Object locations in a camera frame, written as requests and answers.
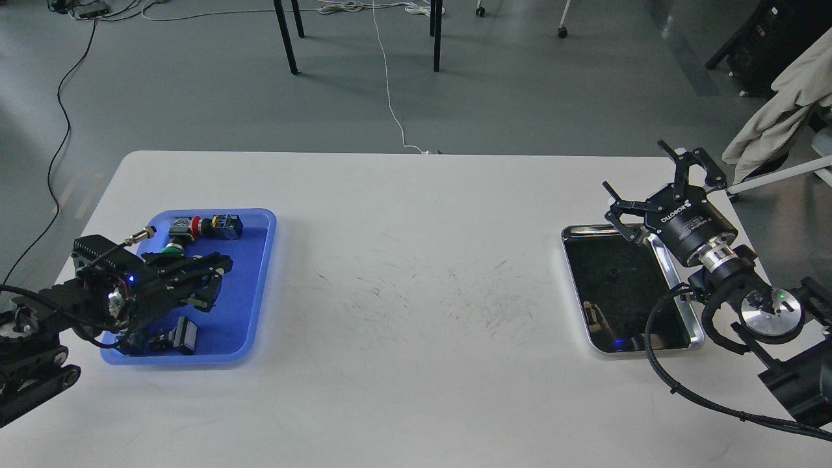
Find black cabinet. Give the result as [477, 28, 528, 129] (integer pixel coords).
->
[705, 1, 831, 97]

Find black table leg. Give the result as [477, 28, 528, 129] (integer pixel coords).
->
[429, 0, 443, 72]
[273, 0, 306, 76]

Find black cable on floor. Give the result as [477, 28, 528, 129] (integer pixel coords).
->
[0, 18, 98, 287]

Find white cable on floor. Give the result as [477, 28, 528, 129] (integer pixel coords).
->
[316, 0, 447, 155]

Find blue plastic tray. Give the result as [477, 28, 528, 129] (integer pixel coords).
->
[100, 208, 278, 365]

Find black table leg left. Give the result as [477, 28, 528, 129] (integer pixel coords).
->
[273, 0, 306, 76]

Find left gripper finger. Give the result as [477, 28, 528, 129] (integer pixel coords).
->
[170, 272, 225, 312]
[144, 252, 233, 278]

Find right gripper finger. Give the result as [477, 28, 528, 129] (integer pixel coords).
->
[601, 181, 651, 246]
[656, 140, 729, 203]

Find green push button switch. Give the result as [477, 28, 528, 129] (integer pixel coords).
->
[159, 242, 185, 255]

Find beige cloth on chair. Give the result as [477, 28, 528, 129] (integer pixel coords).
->
[721, 31, 831, 184]

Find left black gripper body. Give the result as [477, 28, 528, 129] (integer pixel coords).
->
[57, 236, 178, 345]

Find red emergency stop button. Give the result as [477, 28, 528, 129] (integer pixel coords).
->
[168, 214, 244, 245]

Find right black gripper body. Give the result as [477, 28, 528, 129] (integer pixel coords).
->
[644, 184, 739, 267]

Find black square push button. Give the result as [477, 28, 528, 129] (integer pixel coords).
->
[148, 316, 198, 356]

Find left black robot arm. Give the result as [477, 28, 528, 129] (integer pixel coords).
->
[1, 235, 233, 424]

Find black table leg right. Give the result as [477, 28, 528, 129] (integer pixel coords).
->
[429, 0, 443, 72]

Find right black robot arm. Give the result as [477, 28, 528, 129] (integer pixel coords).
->
[603, 141, 831, 441]

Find silver metal tray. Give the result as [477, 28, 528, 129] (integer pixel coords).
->
[561, 225, 681, 356]

